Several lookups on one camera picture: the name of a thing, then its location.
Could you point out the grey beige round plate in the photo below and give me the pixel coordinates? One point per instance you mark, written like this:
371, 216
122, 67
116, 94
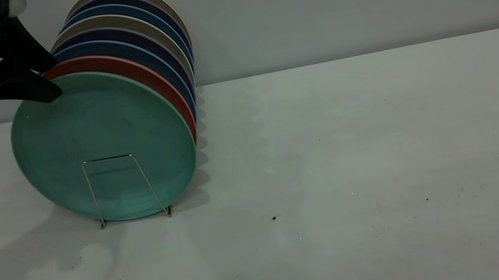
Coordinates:
123, 20

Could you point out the green round plate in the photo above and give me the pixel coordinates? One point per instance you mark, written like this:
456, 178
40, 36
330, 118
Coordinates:
100, 129

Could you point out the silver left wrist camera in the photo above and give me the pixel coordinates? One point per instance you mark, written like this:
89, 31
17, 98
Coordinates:
17, 4

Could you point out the teal blue round plate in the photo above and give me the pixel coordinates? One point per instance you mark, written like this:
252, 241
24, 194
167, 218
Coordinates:
126, 8

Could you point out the navy plate light blue rim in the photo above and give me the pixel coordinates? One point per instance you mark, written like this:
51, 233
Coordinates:
138, 51

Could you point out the navy plate purple rim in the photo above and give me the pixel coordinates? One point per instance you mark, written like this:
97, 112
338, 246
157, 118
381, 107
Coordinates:
130, 34

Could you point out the red round plate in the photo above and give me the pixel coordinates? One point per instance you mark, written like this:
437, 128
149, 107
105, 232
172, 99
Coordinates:
136, 66

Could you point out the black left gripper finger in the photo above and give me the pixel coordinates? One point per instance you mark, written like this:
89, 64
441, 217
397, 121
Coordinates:
24, 48
33, 90

